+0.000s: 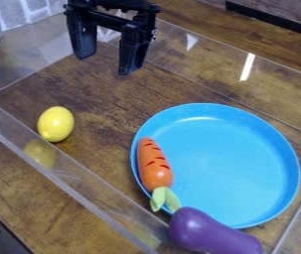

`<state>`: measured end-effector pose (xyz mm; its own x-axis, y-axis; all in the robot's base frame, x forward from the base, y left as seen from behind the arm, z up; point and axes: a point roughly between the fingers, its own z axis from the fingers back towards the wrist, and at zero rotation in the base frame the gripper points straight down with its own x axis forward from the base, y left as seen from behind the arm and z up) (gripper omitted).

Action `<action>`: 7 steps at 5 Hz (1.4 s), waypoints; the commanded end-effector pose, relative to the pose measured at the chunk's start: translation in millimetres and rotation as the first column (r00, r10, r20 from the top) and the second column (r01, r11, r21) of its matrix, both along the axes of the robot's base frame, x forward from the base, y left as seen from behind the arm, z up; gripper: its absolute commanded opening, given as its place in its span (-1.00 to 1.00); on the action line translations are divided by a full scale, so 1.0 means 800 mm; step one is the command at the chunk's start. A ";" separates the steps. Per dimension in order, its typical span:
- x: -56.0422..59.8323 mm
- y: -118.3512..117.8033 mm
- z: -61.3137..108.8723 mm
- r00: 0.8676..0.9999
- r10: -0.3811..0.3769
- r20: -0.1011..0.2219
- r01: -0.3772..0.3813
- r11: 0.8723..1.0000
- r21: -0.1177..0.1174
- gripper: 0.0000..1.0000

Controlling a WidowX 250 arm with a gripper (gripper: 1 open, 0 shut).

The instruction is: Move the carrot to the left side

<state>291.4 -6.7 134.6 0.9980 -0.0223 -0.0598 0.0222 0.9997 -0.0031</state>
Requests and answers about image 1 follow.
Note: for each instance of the blue plastic plate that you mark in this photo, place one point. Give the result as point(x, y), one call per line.
point(236, 168)

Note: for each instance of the orange toy carrot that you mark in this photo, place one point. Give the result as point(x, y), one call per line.
point(157, 175)

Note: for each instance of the clear acrylic enclosure wall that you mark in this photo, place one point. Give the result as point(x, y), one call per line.
point(70, 199)

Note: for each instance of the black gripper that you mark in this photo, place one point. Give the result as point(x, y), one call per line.
point(113, 14)

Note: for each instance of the yellow toy lemon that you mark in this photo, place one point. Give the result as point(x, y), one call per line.
point(55, 124)

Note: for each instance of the purple toy eggplant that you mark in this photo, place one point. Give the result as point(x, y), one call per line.
point(199, 233)

